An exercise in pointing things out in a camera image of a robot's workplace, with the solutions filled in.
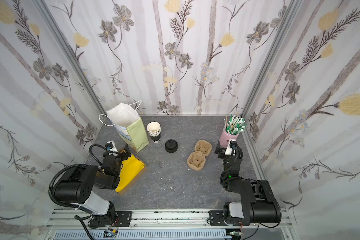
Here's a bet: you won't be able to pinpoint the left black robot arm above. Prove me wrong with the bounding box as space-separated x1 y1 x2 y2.
48 143 132 230

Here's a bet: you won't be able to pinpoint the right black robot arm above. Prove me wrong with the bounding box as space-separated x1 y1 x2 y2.
210 140 282 226

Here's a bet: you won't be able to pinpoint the yellow napkins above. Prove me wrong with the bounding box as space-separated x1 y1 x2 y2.
115 153 146 193

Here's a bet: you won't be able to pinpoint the pink straw holder cup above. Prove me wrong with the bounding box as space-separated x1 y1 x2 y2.
219 128 239 148

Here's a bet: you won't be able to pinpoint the brown pulp cup carrier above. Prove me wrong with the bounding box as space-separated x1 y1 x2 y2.
187 140 213 171

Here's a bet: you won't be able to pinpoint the green white wrapped straws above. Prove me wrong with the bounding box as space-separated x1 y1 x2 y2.
224 115 247 135

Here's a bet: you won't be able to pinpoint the green white paper bag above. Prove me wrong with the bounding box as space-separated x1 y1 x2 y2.
99 103 149 153

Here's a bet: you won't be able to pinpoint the stack of black lids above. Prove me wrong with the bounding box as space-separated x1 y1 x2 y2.
165 140 178 153

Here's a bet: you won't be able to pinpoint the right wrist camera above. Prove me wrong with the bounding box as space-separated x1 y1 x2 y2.
225 139 237 156

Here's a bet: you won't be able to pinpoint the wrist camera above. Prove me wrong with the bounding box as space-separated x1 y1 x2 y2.
105 141 118 156
225 139 237 156

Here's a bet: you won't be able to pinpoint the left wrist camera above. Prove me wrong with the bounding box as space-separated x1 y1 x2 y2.
105 141 118 156

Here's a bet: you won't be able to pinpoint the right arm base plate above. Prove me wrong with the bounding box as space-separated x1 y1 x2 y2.
207 210 226 227

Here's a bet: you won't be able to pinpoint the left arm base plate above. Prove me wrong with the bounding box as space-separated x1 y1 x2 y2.
115 211 133 228

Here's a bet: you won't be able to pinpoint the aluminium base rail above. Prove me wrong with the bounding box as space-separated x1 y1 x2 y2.
42 209 298 240

